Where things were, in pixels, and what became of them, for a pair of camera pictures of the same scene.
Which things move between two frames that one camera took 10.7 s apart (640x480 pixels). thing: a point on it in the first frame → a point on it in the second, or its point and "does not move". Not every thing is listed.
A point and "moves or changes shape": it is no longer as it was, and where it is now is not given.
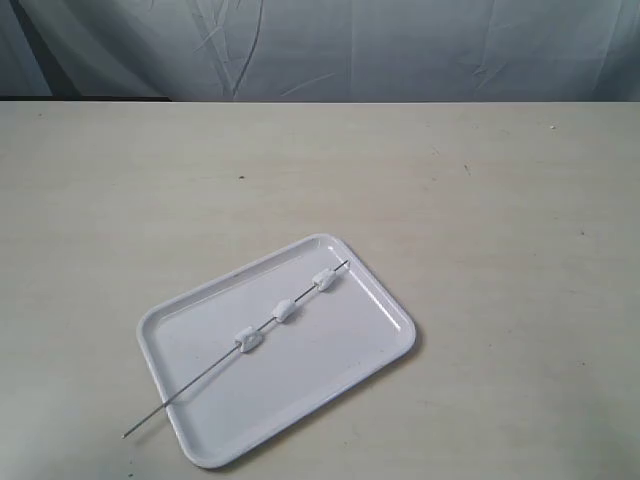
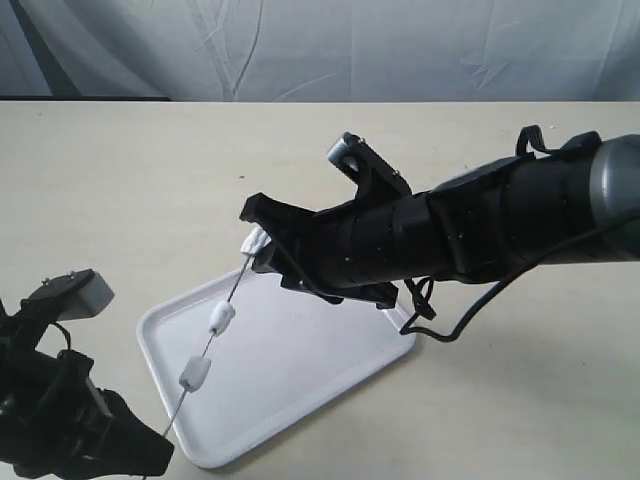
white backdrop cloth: (322, 51) does not move
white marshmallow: (283, 310) → (221, 317)
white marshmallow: (248, 340) → (195, 373)
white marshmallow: (324, 279) moves or changes shape
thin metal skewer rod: (213, 366) → (206, 349)
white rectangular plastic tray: (336, 339) does not move
